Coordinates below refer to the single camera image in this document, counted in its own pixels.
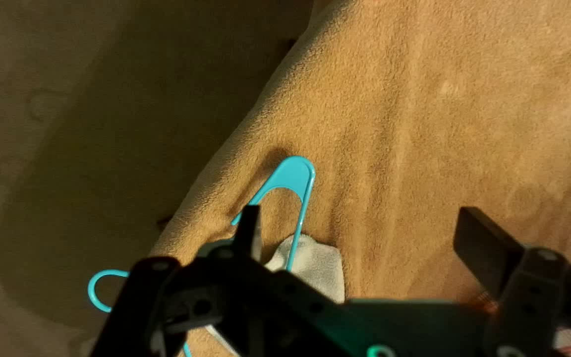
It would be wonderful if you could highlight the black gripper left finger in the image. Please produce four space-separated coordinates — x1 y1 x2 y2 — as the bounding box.
89 205 347 357

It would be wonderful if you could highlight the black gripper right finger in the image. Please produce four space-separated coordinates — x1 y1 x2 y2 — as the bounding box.
452 205 571 357

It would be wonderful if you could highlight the white sock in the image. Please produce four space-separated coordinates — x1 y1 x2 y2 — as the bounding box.
204 233 349 357

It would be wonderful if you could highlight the teal plastic clothes hanger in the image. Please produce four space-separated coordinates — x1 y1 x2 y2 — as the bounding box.
85 155 319 357

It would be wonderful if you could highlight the tan tablecloth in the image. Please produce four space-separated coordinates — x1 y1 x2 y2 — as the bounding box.
149 0 571 357

